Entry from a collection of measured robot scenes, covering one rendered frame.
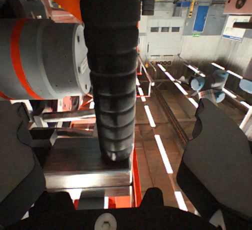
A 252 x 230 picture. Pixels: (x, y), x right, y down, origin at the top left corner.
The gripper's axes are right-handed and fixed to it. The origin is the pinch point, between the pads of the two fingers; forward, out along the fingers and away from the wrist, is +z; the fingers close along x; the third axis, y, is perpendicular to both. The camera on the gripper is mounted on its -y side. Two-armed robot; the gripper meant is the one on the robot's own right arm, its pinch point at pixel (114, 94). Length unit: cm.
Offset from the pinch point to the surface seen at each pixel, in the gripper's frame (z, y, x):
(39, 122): 18.1, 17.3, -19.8
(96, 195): -2.5, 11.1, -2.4
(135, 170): 159, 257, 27
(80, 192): -2.5, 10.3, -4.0
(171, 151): 544, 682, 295
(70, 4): 62, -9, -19
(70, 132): 12.8, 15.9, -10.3
